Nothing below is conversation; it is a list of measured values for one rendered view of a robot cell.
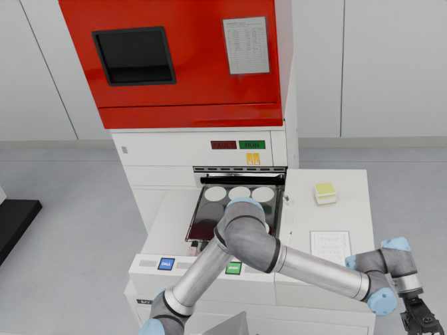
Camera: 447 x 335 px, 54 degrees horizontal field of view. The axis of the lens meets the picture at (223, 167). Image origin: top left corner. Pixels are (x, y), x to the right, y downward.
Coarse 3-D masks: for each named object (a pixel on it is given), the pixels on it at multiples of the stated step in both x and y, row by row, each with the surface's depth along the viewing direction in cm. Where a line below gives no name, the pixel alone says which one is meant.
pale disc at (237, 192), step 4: (236, 188) 203; (240, 188) 202; (244, 188) 202; (232, 192) 201; (236, 192) 201; (240, 192) 200; (244, 192) 200; (248, 192) 199; (232, 196) 199; (236, 196) 198; (240, 196) 198; (244, 196) 198; (248, 196) 197
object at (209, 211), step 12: (204, 192) 204; (228, 192) 201; (252, 192) 199; (276, 192) 197; (204, 204) 197; (216, 204) 196; (264, 204) 192; (204, 216) 191; (216, 216) 190; (192, 228) 186; (204, 228) 186
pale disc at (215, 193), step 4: (212, 188) 205; (216, 188) 205; (220, 188) 204; (208, 192) 203; (212, 192) 203; (216, 192) 202; (220, 192) 202; (224, 192) 202; (208, 196) 201; (212, 196) 201; (216, 196) 200; (220, 196) 200; (224, 196) 200; (212, 200) 198; (216, 200) 198
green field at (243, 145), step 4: (240, 144) 195; (244, 144) 194; (248, 144) 194; (252, 144) 193; (256, 144) 193; (260, 144) 193; (244, 148) 196; (248, 148) 195; (252, 148) 195; (256, 148) 194; (260, 148) 194; (264, 148) 194
